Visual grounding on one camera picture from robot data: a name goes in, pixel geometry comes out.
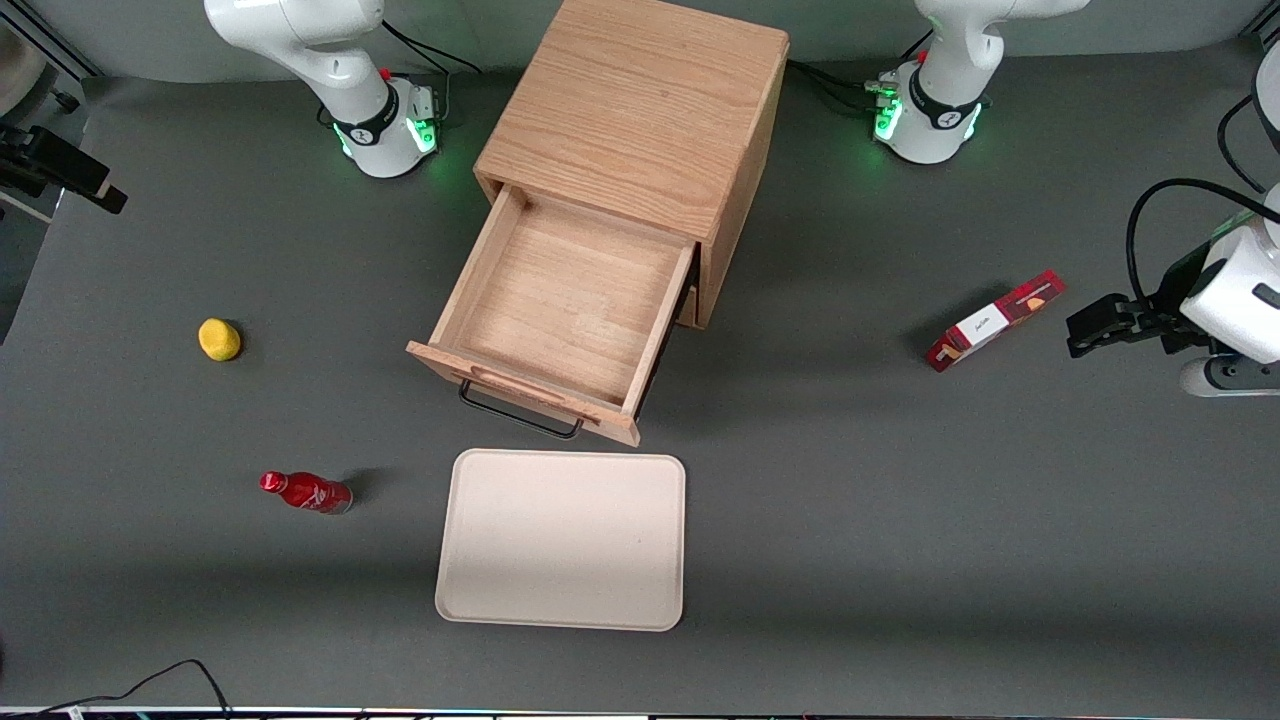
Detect black metal drawer handle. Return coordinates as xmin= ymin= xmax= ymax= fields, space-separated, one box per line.
xmin=458 ymin=378 xmax=586 ymax=441

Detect wooden drawer with deep tray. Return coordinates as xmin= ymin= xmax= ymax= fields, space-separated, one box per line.
xmin=405 ymin=183 xmax=698 ymax=448

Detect wooden drawer cabinet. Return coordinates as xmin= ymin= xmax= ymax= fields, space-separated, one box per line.
xmin=473 ymin=0 xmax=791 ymax=331

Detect beige round object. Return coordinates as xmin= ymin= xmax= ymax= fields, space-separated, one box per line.
xmin=0 ymin=25 xmax=46 ymax=116

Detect red and white carton box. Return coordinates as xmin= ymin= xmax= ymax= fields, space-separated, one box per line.
xmin=926 ymin=269 xmax=1066 ymax=373

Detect yellow lemon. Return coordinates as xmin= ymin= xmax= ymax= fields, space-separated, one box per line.
xmin=198 ymin=318 xmax=242 ymax=362

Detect red bottle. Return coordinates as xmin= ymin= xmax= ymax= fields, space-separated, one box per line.
xmin=259 ymin=471 xmax=354 ymax=516

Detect beige plastic tray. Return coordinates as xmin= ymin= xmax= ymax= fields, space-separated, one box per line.
xmin=435 ymin=448 xmax=687 ymax=633

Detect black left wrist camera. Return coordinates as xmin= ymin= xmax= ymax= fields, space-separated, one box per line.
xmin=1160 ymin=238 xmax=1219 ymax=301

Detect black looped wrist cable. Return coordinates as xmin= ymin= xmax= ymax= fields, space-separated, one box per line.
xmin=1127 ymin=178 xmax=1266 ymax=301

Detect black curved arm cable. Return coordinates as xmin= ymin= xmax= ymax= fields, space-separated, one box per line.
xmin=1218 ymin=95 xmax=1271 ymax=193

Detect black left arm base cables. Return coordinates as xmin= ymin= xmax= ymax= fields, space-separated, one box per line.
xmin=788 ymin=58 xmax=881 ymax=113

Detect black arm base cables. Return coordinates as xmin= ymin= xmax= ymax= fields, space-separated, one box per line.
xmin=380 ymin=20 xmax=483 ymax=76
xmin=788 ymin=58 xmax=881 ymax=113

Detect black right arm base cables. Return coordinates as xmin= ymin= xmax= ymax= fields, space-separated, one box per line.
xmin=380 ymin=20 xmax=483 ymax=76

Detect thin black table-edge cable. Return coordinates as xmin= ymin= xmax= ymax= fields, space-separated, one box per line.
xmin=0 ymin=658 xmax=233 ymax=720

